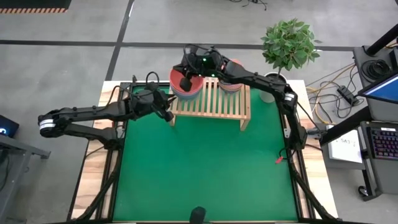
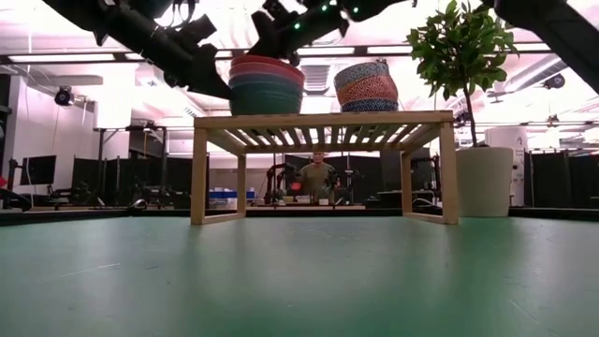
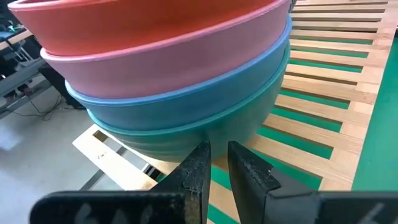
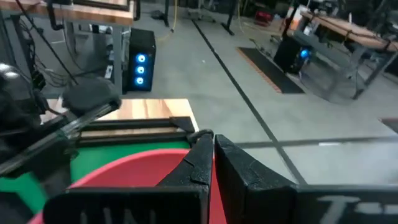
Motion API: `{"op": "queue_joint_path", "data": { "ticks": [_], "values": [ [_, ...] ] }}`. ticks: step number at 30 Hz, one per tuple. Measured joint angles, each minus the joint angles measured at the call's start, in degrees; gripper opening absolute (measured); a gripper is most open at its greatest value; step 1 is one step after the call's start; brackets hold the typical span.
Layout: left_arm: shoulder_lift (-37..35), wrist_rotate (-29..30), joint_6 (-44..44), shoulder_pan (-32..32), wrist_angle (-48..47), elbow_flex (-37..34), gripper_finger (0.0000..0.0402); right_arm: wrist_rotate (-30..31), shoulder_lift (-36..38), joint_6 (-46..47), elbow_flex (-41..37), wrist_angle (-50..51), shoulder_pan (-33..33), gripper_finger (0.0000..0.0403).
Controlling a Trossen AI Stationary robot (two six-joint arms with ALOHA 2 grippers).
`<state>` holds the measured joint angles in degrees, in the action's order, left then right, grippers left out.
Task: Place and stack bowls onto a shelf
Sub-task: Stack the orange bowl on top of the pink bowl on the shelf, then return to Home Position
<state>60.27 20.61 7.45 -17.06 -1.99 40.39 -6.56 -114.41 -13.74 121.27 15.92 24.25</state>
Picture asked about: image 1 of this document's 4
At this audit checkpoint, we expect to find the hazard striped black floor mat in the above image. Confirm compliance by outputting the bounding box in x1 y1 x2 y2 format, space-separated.
0 0 72 15

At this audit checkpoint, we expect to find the grey equipment cart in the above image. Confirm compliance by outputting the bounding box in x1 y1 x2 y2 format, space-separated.
353 45 398 202

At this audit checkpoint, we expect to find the yellow floor cable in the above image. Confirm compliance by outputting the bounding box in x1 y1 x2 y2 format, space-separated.
306 63 357 125

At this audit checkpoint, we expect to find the white plant pot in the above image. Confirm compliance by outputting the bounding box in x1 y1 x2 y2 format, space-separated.
259 72 289 103

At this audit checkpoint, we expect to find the black power strip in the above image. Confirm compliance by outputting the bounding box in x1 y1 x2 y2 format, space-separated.
336 85 359 107

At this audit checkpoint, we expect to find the white paper sheet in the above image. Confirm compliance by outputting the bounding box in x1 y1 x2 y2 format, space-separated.
328 136 363 164

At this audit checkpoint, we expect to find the black table-level camera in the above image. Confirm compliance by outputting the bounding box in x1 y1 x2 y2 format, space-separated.
189 205 208 223

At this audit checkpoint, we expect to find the orange lattice patterned bowl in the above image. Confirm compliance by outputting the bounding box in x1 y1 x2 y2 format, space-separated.
217 58 244 91

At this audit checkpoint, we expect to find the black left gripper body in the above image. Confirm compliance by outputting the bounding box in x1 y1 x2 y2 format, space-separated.
132 89 167 118

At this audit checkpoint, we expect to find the green table mat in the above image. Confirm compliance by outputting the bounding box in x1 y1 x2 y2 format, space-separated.
112 85 299 222

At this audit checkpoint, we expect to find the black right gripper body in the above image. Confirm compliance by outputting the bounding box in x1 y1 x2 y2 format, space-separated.
182 45 226 79

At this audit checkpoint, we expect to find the black backlit keyboard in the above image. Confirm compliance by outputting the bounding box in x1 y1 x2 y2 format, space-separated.
368 126 398 160

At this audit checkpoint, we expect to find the coiled black cable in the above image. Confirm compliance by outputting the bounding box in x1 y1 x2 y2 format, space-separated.
360 58 392 83

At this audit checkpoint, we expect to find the wooden slatted shelf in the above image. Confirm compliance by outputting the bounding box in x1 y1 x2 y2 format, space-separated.
165 76 252 131

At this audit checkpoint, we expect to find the black device with blue light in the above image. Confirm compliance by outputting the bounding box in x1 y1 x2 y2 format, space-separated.
0 114 20 139

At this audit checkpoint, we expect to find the plain red bowl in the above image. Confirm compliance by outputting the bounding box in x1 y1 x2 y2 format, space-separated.
169 67 205 96

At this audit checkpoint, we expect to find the laptop with blue screen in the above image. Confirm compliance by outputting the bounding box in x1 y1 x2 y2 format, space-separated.
357 73 398 105

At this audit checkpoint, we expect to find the green leafy plant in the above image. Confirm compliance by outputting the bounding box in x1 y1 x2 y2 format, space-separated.
260 17 323 78

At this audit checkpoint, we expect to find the black floor cable bundle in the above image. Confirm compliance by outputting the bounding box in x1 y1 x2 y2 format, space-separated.
229 0 268 11

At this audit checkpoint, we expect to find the grey side desk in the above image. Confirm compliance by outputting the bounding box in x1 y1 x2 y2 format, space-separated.
0 133 51 224

